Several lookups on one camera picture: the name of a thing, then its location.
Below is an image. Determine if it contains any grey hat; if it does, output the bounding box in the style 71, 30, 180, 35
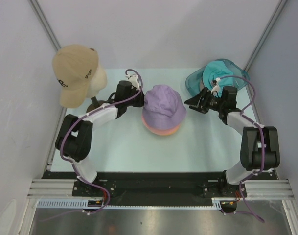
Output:
199, 78, 205, 91

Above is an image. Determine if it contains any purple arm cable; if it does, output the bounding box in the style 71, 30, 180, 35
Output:
212, 75, 266, 223
59, 68, 143, 194

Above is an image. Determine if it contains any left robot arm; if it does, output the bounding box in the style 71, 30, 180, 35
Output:
55, 78, 144, 196

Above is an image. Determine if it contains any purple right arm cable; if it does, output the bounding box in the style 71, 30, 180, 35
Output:
212, 75, 266, 223

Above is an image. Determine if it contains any aluminium corner rail left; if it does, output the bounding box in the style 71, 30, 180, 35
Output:
28, 0, 61, 51

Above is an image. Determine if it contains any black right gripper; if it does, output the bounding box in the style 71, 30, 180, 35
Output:
184, 87, 225, 114

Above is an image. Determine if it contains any aluminium frame rail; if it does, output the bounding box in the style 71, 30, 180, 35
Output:
28, 179, 294, 200

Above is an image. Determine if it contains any teal plastic bin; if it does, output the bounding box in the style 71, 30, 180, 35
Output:
185, 59, 250, 96

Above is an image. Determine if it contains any cream mannequin head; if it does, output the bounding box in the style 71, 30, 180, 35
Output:
86, 65, 108, 98

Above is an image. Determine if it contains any purple hat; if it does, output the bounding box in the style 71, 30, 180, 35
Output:
142, 85, 187, 130

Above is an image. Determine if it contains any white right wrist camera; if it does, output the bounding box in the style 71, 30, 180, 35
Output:
211, 77, 221, 96

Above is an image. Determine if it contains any aluminium corner rail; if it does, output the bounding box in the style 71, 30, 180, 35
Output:
244, 0, 289, 71
28, 0, 61, 51

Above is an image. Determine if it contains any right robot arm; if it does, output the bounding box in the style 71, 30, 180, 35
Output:
184, 86, 280, 196

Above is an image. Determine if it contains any teal hat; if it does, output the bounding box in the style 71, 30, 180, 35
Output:
202, 60, 234, 89

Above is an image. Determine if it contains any aluminium corner rail right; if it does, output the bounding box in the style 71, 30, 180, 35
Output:
244, 0, 289, 71

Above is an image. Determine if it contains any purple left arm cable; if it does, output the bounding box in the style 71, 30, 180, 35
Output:
59, 68, 143, 194

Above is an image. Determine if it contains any pink bucket hat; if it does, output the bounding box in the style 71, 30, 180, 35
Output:
141, 116, 181, 136

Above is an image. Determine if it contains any tan baseball cap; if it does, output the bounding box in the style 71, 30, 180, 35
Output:
52, 45, 99, 108

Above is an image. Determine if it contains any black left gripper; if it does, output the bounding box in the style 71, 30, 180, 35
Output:
124, 86, 148, 108

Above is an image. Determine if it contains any white slotted cable duct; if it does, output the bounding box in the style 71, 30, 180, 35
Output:
37, 198, 237, 211

